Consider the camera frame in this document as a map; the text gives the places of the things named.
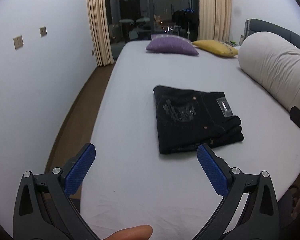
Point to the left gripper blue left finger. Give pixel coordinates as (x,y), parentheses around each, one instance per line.
(43,207)

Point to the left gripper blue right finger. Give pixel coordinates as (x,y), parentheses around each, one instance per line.
(249,207)

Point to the black denim pants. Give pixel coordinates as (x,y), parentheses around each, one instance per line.
(188,118)

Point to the rolled beige duvet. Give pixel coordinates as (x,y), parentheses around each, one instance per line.
(274,63)

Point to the dark grey headboard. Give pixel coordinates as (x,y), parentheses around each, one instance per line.
(254,26)

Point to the yellow cushion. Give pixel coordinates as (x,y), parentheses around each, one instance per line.
(215,47)

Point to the white bed mattress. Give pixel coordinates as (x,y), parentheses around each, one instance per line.
(131,183)

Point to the right beige curtain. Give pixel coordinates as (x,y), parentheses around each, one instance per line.
(214,20)

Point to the beige curtain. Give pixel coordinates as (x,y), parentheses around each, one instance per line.
(214,20)
(99,32)

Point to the purple cushion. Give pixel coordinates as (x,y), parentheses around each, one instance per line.
(171,44)

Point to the dark glass window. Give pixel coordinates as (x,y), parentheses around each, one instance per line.
(138,20)

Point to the left beige curtain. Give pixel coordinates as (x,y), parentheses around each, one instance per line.
(99,32)

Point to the beige wall switch plate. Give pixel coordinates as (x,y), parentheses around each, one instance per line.
(43,31)

